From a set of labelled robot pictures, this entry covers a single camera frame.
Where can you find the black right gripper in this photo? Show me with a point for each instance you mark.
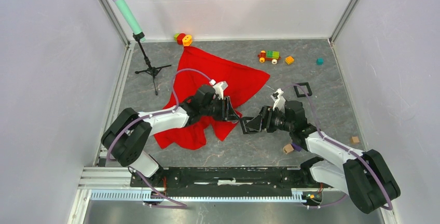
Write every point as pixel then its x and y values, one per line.
pixel 263 121

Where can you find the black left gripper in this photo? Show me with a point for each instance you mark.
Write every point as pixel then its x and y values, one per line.
pixel 228 114

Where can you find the black square frame box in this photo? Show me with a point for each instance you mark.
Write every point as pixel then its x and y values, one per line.
pixel 302 89

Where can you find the red garment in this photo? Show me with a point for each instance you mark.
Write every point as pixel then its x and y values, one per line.
pixel 195 68

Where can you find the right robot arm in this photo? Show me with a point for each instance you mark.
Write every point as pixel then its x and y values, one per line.
pixel 362 175

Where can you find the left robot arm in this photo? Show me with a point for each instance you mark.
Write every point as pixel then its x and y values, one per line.
pixel 126 137

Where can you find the wooden letter cube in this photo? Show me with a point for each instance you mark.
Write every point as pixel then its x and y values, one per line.
pixel 288 148

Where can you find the purple lego brick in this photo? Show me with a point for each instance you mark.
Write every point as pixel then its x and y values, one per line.
pixel 296 147

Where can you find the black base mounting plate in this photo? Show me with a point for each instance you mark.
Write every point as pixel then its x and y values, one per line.
pixel 227 181

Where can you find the colourful toy train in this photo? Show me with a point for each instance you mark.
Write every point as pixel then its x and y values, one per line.
pixel 269 56

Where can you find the orange lego brick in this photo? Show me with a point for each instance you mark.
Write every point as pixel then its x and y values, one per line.
pixel 289 60

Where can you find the orange toy block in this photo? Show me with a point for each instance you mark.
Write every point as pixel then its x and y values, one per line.
pixel 187 40

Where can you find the black tripod stand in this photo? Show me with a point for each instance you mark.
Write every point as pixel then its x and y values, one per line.
pixel 153 71

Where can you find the red toy block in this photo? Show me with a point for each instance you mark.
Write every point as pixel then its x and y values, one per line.
pixel 180 38

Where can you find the small wooden cube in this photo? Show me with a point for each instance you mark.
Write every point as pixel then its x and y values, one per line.
pixel 355 140

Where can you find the mint green microphone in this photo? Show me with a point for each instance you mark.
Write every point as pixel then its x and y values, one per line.
pixel 130 19

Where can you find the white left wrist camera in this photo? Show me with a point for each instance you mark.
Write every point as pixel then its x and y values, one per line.
pixel 219 88

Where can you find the slotted cable duct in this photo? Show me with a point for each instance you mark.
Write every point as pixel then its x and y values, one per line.
pixel 150 196

